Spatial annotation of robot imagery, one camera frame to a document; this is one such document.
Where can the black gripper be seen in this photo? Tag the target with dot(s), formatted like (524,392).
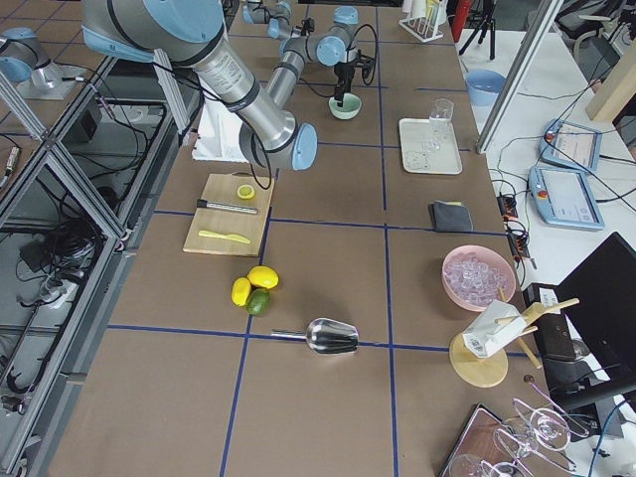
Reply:
(343,74)

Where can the green ceramic bowl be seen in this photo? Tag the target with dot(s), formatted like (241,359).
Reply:
(350,109)

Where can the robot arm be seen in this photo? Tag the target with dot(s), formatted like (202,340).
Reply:
(336,48)
(193,35)

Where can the blue bowl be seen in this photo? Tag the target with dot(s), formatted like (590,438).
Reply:
(484,86)

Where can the pink bowl of ice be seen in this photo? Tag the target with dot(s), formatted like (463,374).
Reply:
(473,276)

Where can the steel ice scoop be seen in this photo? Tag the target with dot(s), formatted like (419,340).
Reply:
(325,336)

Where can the clear wine glass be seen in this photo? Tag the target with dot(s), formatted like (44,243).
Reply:
(439,123)

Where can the cream bear serving tray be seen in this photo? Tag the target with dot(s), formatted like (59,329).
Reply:
(414,159)

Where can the lemon half slice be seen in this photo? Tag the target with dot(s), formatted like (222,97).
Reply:
(245,192)

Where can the wooden cutting board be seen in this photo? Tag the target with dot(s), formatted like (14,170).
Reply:
(223,188)

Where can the steel muddler black tip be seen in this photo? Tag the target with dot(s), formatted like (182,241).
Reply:
(205,204)

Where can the yellow plastic knife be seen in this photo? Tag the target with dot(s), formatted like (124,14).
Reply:
(230,237)

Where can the yellow lemon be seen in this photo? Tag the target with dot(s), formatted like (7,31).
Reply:
(241,291)
(263,276)

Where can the green lime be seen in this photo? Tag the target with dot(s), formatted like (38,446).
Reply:
(258,301)

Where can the teach pendant tablet far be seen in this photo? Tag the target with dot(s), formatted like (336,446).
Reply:
(571,145)

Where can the teach pendant tablet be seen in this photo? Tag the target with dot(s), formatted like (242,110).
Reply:
(571,145)
(564,199)

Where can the teach pendant tablet near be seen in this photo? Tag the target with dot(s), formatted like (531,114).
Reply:
(564,199)

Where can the white paper carton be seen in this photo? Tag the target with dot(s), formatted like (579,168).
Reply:
(497,326)

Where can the wooden cup stand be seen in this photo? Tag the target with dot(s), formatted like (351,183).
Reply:
(490,372)

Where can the black monitor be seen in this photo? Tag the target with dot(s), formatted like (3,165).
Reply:
(604,284)

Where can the hanging wine glass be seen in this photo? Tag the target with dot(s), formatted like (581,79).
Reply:
(549,425)

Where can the white wire cup rack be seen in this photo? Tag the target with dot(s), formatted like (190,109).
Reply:
(424,18)

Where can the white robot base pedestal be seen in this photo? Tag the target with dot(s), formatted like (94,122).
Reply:
(218,135)

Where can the aluminium frame post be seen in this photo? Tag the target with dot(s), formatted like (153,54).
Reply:
(529,47)

